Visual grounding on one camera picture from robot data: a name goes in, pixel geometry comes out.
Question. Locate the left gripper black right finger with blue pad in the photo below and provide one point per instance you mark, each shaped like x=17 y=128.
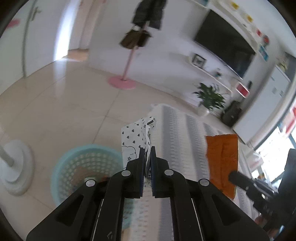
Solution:
x=199 y=210

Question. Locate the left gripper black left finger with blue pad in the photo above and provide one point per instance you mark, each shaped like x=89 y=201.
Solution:
x=95 y=210

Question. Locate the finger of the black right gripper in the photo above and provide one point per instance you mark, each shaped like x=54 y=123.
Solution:
x=256 y=190

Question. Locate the white heart pattern paper bag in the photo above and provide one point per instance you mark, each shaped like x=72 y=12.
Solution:
x=136 y=136

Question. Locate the teal plastic waste basket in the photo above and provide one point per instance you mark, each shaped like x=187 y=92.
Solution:
x=80 y=164

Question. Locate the orange plastic bag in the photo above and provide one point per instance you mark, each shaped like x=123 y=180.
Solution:
x=222 y=155

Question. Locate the white cabinet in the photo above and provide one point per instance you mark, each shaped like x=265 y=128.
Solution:
x=263 y=106

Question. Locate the black guitar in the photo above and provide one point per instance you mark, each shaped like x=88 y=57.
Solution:
x=231 y=114

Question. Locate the pink top standing table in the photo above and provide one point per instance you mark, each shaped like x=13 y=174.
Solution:
x=17 y=166

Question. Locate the potted green plant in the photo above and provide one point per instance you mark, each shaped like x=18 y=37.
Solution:
x=210 y=99

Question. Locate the small figurine on shelf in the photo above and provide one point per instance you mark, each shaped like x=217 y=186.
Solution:
x=218 y=73

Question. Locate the pink coat rack stand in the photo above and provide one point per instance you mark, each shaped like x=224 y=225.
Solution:
x=122 y=81

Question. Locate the white wavy lower shelf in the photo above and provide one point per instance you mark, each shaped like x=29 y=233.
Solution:
x=209 y=72

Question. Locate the framed butterfly picture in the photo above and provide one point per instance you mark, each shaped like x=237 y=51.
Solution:
x=198 y=61

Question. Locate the brown hanging bag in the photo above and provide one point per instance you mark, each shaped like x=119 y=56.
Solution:
x=135 y=38

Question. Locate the black hanging coat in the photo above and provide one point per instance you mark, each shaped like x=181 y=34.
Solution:
x=150 y=11

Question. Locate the red square wall box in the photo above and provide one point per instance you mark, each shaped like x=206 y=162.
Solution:
x=242 y=90

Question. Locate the black wall television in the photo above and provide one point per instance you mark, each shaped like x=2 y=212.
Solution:
x=222 y=40

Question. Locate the white upper wall shelf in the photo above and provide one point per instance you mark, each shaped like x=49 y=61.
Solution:
x=239 y=16

